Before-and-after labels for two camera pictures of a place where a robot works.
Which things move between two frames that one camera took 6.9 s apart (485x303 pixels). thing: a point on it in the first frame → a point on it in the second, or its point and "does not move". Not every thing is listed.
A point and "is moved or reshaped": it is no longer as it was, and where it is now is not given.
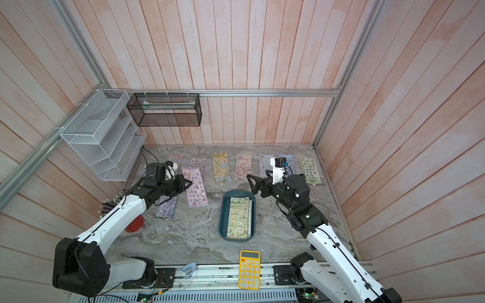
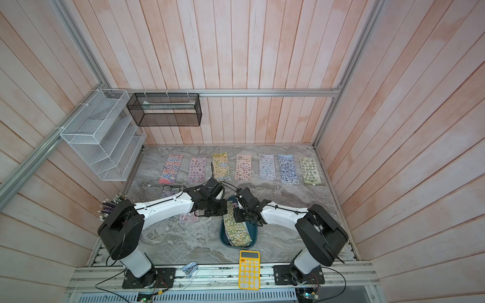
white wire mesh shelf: (104, 131) does not move
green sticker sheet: (310, 170) does not move
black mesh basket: (166, 109) does not move
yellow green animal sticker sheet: (239, 223) is moved or reshaped
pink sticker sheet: (199, 163) does not move
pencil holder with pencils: (108, 204) does not move
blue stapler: (190, 268) does not move
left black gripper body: (168, 187) → (215, 207)
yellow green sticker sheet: (221, 168) does not move
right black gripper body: (281, 194) → (242, 214)
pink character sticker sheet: (196, 192) → (188, 218)
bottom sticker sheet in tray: (243, 166) does not move
